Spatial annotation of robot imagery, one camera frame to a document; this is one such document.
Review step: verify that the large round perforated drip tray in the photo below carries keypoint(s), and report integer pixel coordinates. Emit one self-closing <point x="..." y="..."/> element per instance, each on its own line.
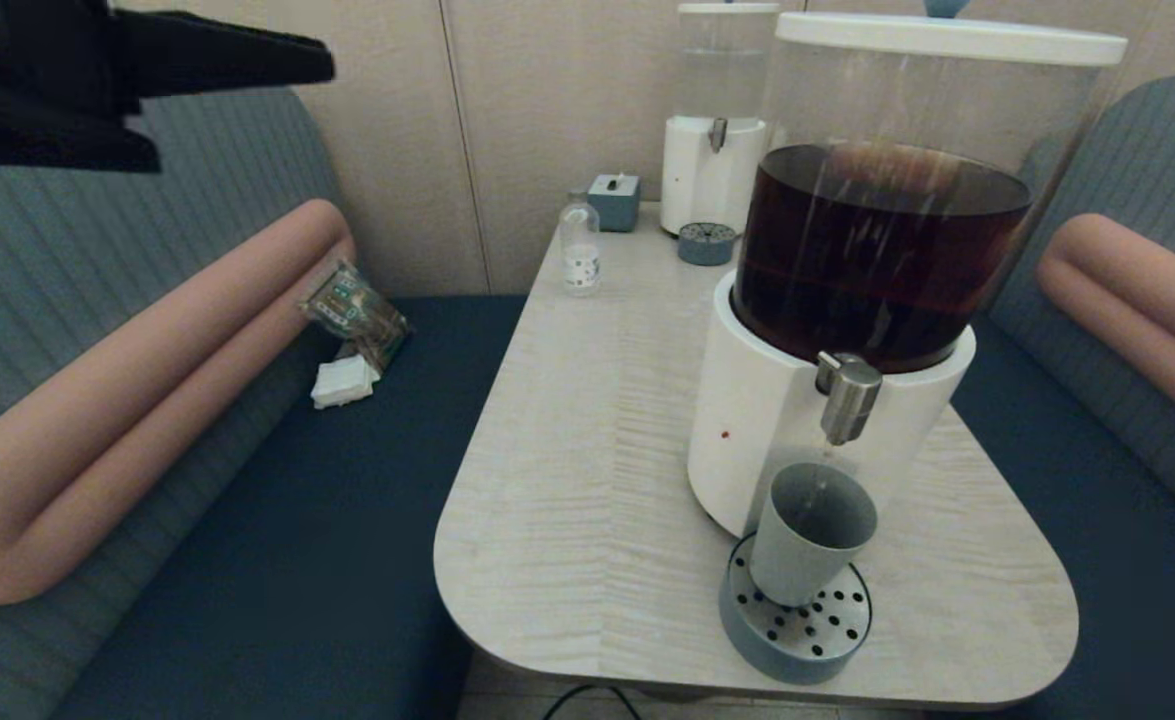
<point x="767" y="655"/>

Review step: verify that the dark blue sofa seat cushion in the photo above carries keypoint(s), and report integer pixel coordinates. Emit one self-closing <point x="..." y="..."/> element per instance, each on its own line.
<point x="297" y="560"/>
<point x="1127" y="600"/>

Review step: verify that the small steel dispenser tap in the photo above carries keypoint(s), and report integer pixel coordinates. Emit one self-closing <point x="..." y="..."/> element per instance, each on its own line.
<point x="717" y="136"/>

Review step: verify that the small water beverage dispenser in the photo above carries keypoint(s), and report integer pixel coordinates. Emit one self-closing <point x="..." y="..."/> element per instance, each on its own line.
<point x="702" y="180"/>

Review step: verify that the large steel dispenser tap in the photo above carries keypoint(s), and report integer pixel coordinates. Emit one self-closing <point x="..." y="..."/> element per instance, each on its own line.
<point x="848" y="400"/>

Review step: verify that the large white dispenser lid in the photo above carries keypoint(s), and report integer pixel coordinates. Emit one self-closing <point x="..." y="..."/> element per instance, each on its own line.
<point x="947" y="38"/>

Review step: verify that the pink cylindrical sofa bolster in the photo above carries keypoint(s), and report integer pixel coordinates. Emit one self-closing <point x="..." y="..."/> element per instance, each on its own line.
<point x="97" y="420"/>
<point x="1127" y="290"/>

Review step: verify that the clear snack packet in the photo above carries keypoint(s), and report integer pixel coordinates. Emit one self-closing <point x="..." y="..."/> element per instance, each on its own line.
<point x="357" y="312"/>

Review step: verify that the grey-blue plastic cup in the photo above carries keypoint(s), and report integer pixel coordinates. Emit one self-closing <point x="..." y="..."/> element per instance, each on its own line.
<point x="809" y="535"/>

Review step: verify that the large tea beverage dispenser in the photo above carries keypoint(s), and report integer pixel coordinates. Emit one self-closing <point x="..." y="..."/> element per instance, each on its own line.
<point x="767" y="400"/>

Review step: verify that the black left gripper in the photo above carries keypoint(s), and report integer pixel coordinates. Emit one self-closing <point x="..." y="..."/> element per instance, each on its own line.
<point x="27" y="70"/>

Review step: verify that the small clear plastic bottle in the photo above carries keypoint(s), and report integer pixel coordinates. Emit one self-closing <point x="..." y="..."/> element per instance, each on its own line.
<point x="580" y="260"/>

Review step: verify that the small round perforated drip tray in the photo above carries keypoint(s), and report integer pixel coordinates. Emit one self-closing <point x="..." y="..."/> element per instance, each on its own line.
<point x="706" y="247"/>

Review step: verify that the grey-blue square box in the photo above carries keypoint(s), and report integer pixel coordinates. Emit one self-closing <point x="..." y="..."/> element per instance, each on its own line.
<point x="612" y="207"/>

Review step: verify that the ribbed grey-blue sofa backrest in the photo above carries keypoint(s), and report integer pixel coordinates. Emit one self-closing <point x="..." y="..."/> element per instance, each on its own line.
<point x="1147" y="170"/>
<point x="97" y="240"/>

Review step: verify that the white napkin stack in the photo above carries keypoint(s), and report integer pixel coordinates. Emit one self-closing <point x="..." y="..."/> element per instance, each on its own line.
<point x="345" y="383"/>

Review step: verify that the small white dispenser lid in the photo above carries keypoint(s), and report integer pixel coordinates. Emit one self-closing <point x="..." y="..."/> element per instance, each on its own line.
<point x="727" y="9"/>

